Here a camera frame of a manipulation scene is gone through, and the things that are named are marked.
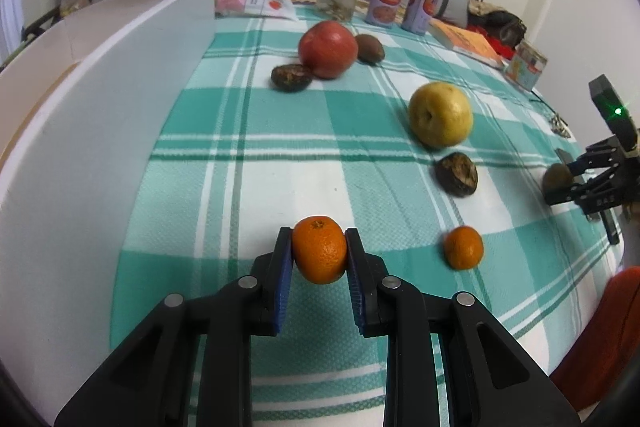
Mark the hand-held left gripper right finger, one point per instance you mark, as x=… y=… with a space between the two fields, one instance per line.
x=356 y=292

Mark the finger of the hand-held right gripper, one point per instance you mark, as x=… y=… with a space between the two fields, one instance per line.
x=592 y=159
x=580 y=193

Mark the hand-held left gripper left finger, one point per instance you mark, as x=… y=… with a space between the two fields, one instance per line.
x=282 y=287

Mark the brown kiwi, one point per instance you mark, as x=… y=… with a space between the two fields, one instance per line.
x=557 y=177

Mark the large orange tangerine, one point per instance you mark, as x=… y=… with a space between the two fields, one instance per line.
x=319 y=249

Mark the bunch of keys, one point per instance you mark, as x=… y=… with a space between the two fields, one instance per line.
x=560 y=126

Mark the small printed carton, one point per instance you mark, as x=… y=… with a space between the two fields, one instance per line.
x=525 y=67

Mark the small orange tangerine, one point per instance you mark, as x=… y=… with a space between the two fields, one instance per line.
x=464 y=248

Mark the dark wrinkled passion fruit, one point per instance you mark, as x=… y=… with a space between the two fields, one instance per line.
x=291 y=78
x=456 y=174
x=371 y=49

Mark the orange cloth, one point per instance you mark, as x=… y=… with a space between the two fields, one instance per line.
x=610 y=332

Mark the dark bag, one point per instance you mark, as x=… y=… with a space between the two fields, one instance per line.
x=505 y=23

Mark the yellow pear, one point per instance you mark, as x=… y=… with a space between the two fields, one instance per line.
x=440 y=113

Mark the orange book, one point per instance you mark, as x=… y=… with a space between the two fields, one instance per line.
x=467 y=41

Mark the purple labelled can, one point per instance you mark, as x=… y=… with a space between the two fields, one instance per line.
x=385 y=2
x=420 y=9

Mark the white foam board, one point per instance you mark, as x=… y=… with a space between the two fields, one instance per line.
x=100 y=132

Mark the red apple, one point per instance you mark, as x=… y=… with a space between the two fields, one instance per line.
x=327 y=49

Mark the white snack packet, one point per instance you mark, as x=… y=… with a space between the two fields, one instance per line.
x=272 y=4

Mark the pink snack packet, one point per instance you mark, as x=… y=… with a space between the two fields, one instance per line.
x=231 y=3

